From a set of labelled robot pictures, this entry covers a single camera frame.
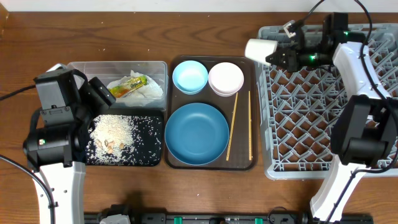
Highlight cream white cup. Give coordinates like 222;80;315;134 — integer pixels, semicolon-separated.
244;39;278;66

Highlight pink bowl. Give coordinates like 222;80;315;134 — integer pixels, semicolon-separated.
208;62;244;97

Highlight wooden chopstick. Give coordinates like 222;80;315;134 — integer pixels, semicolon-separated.
226;93;239;161
248;91;252;161

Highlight dark blue plate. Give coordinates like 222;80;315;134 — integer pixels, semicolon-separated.
165;103;229;166

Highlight white napkin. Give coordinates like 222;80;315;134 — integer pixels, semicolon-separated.
107;70;164;99

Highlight yellow green snack wrapper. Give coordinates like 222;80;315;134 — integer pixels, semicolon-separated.
108;75;147;98

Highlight white rice leftovers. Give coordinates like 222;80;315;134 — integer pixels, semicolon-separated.
85;114;163;166

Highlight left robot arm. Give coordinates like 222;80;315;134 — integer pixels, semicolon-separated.
23;64;116;223

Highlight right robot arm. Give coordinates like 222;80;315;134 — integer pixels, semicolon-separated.
265;12;397;223

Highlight grey dishwasher rack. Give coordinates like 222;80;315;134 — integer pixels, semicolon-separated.
254;24;397;180

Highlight clear plastic waste bin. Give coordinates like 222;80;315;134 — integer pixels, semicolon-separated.
67;61;169;111

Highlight black waste tray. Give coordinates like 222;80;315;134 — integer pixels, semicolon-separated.
81;107;165;167

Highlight dark brown serving tray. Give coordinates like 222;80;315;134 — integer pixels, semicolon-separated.
165;55;258;170

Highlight light blue bowl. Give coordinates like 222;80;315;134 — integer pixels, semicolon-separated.
172;60;208;95

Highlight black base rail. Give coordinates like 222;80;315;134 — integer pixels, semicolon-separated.
83;203;375;224

